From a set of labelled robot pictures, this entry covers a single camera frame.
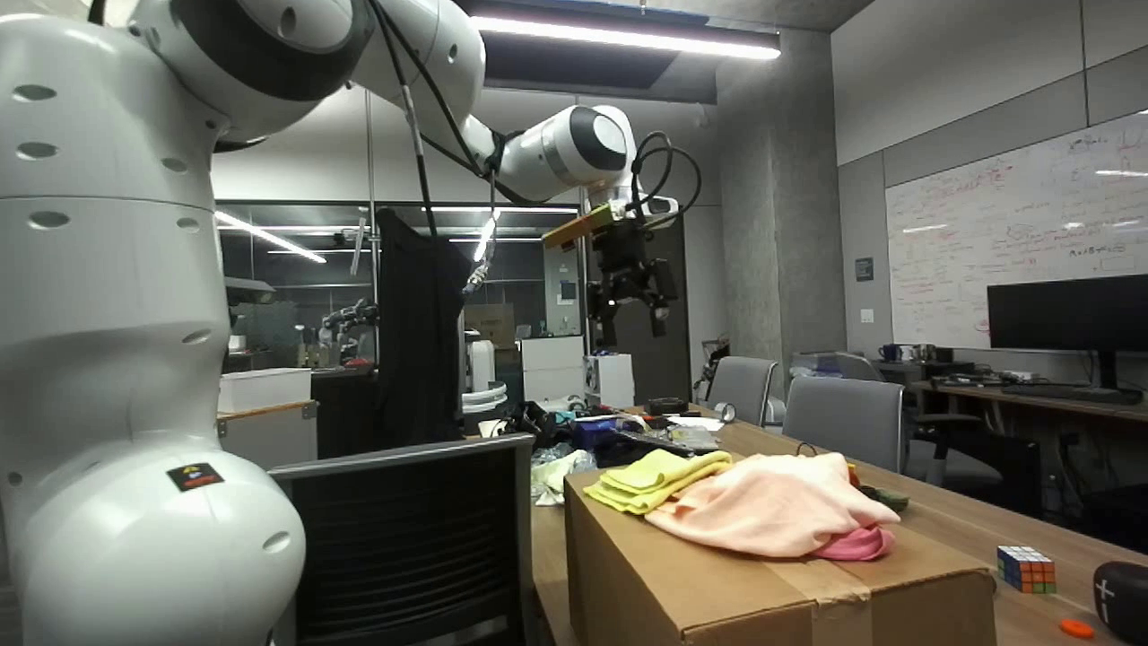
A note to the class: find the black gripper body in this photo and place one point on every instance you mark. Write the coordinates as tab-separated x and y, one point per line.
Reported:
625	263

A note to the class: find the yellow towel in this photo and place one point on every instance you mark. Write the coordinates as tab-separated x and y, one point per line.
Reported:
651	479

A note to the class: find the peach t-shirt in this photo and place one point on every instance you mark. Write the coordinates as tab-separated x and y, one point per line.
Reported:
777	502

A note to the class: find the pink t-shirt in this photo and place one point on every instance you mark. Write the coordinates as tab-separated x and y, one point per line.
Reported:
856	545

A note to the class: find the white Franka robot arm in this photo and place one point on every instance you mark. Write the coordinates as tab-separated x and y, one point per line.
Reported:
110	361

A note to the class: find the large cardboard box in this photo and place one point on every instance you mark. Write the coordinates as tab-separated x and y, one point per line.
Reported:
719	597

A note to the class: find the white storage box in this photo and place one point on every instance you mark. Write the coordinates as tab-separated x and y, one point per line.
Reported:
270	387

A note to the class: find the pale crumpled cloth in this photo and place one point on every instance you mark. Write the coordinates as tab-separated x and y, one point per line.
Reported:
554	471

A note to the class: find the black upright panel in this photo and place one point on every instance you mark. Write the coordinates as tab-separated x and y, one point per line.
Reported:
417	310

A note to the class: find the small green toy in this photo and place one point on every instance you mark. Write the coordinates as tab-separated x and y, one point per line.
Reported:
889	495

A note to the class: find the whiteboard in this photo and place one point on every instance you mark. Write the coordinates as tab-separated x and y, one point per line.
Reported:
1017	228

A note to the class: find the wooden desk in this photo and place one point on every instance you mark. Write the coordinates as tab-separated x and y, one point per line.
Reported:
1053	402

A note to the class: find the black computer monitor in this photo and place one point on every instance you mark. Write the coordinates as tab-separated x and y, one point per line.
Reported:
1061	314

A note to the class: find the Rubik's cube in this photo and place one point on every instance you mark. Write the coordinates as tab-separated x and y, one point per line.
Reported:
1026	569

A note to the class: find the small orange disc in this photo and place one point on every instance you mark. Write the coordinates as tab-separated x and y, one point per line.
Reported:
1078	630

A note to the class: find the black speaker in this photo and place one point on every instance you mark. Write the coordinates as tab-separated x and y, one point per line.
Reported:
1122	604

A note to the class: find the yellow wrist camera box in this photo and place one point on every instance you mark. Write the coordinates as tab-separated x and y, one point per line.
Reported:
578	223

